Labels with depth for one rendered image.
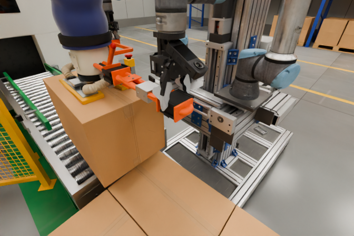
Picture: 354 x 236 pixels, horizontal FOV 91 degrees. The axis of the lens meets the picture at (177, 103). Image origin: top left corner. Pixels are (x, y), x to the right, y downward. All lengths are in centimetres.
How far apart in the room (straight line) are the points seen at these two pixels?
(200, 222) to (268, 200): 95
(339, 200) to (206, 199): 137
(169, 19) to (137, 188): 93
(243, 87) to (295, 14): 36
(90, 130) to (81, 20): 44
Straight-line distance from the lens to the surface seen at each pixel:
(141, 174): 118
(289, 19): 77
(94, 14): 89
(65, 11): 89
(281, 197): 194
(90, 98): 87
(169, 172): 117
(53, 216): 191
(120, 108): 79
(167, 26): 44
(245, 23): 108
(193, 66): 42
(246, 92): 93
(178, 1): 44
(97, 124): 77
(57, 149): 156
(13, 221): 206
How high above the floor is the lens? 148
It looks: 32 degrees down
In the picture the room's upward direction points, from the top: straight up
